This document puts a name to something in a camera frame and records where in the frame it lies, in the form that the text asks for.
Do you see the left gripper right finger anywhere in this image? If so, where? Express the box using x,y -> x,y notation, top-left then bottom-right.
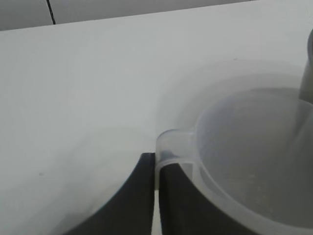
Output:
158,163 -> 239,235

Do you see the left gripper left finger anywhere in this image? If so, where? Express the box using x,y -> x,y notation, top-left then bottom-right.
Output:
65,152 -> 157,235

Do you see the translucent plastic measuring cup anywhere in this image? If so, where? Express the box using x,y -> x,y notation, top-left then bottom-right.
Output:
156,61 -> 313,235

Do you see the stainless steel mixing bowl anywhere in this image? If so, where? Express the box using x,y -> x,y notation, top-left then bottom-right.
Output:
297,28 -> 313,101

